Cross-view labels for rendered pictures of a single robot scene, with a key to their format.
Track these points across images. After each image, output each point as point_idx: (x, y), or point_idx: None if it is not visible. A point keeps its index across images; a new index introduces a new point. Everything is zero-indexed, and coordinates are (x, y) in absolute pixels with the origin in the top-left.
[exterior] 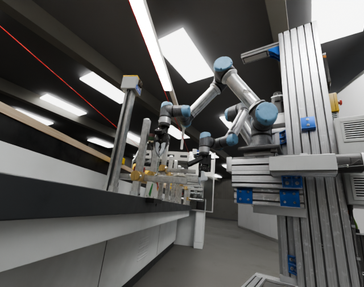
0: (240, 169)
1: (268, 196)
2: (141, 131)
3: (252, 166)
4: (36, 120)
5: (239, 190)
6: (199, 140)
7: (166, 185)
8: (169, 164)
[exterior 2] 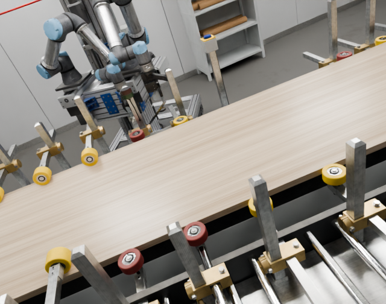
0: (140, 86)
1: (146, 96)
2: (175, 82)
3: (142, 80)
4: (270, 88)
5: (140, 102)
6: (118, 75)
7: (66, 163)
8: (49, 136)
